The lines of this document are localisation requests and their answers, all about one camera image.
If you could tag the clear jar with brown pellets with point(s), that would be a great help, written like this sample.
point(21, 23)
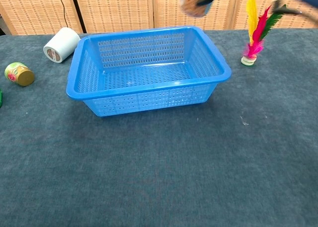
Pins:
point(192, 7)

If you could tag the colourful feather shuttlecock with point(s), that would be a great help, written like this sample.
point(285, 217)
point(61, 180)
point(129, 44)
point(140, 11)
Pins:
point(252, 49)

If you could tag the small floral printed cup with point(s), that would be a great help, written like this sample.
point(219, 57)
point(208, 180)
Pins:
point(17, 74)

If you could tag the green container with yellow lid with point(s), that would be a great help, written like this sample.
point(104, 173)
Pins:
point(1, 99)

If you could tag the blue perforated plastic basket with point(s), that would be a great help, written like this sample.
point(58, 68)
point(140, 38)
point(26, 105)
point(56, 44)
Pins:
point(149, 100)

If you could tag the dark blue table mat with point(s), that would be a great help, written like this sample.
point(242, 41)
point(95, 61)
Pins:
point(149, 167)

